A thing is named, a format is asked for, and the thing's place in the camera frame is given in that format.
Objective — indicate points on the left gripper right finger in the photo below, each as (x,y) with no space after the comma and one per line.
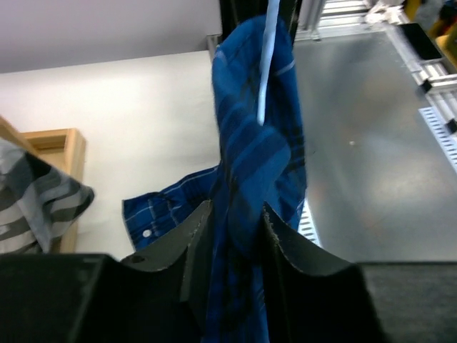
(310,294)

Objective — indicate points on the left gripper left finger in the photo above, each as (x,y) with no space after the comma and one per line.
(157,294)

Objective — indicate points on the blue plaid shirt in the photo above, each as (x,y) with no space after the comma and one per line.
(261,163)

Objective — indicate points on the light blue hanger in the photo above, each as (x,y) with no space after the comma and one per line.
(269,37)

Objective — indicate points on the black white checkered shirt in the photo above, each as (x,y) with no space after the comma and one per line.
(38,201)

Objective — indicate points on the wooden clothes rack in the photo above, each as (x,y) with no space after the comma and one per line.
(62,148)

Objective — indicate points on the aluminium mounting rail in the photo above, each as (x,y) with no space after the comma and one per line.
(434,50)

